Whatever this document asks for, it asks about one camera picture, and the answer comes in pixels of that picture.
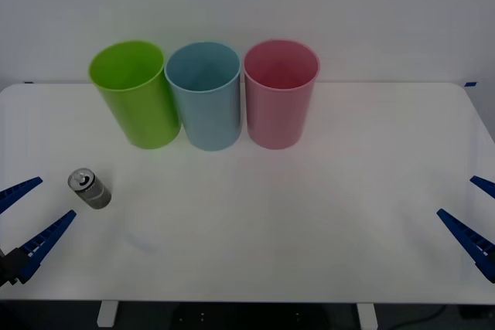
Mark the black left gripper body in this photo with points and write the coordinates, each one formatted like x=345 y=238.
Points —
x=3 y=268

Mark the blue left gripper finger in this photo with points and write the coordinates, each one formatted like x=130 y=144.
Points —
x=46 y=239
x=15 y=191

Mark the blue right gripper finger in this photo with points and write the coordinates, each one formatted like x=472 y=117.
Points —
x=468 y=239
x=485 y=186

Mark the black and silver drink can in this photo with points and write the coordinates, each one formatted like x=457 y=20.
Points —
x=91 y=189

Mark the white table leg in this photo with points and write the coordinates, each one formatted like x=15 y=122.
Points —
x=107 y=314
x=366 y=316

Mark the yellow-green plastic bin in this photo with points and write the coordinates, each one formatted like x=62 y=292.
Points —
x=135 y=113

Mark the pale blue plastic bin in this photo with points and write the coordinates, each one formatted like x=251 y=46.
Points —
x=210 y=121

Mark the pink plastic bin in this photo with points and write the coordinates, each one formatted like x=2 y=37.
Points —
x=276 y=117

